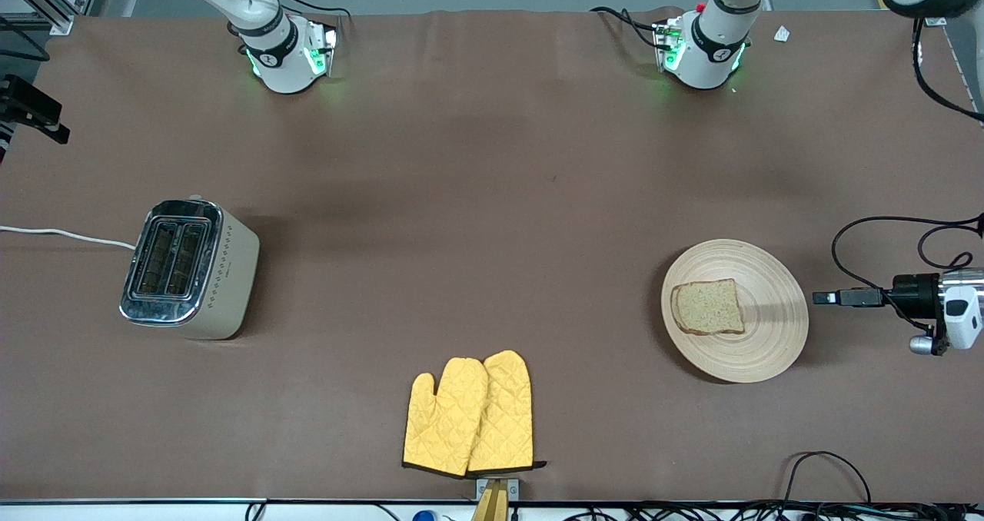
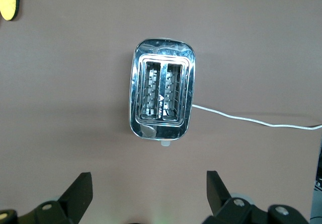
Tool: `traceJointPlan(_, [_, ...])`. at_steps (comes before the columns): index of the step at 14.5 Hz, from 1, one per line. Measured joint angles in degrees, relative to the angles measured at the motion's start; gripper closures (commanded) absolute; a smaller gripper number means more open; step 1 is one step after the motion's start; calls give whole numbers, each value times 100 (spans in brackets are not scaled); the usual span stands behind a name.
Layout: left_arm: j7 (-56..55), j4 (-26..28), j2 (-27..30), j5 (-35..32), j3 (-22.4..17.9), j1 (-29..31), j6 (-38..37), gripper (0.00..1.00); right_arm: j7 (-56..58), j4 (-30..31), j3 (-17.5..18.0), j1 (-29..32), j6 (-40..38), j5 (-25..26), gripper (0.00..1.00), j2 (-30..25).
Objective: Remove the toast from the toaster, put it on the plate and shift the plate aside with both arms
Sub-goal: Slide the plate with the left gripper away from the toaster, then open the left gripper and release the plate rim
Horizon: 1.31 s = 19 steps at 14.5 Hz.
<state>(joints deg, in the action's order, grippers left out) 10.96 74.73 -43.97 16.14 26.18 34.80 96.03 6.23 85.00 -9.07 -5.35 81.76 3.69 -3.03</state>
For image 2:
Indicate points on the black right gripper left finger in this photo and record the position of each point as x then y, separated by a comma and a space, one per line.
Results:
75, 198

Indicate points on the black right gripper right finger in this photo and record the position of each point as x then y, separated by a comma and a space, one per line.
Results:
217, 196

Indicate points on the chrome two-slot toaster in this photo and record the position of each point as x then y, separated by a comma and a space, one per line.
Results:
163, 128

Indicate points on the brown table cover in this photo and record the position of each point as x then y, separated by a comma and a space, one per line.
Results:
75, 95

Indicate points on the yellow quilted oven mitt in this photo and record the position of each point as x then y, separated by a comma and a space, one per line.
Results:
7, 2

